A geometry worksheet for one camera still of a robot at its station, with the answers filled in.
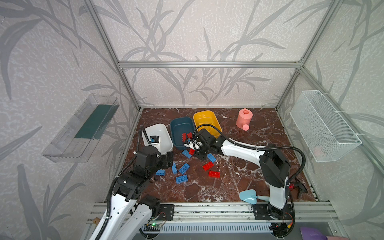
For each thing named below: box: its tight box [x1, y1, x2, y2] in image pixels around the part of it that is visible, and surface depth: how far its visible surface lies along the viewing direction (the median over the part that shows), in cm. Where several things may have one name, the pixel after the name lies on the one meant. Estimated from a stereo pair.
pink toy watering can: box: [236, 108, 253, 131], surface depth 104 cm
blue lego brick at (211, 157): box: [207, 153, 216, 163], surface depth 93 cm
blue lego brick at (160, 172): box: [155, 169, 166, 176], surface depth 87 cm
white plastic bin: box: [142, 123, 174, 154], surface depth 104 cm
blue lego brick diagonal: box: [178, 163, 190, 175], surface depth 89 cm
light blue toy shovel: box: [239, 189, 270, 205], surface depth 79 cm
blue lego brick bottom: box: [175, 174, 188, 184], surface depth 86 cm
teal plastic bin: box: [170, 116, 195, 150], surface depth 107 cm
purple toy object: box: [300, 227, 328, 240], surface depth 68 cm
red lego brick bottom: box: [208, 170, 221, 179], surface depth 86 cm
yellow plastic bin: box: [193, 110, 223, 139], surface depth 110 cm
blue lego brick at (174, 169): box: [171, 162, 178, 175], surface depth 88 cm
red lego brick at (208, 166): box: [203, 161, 214, 171], surface depth 90 cm
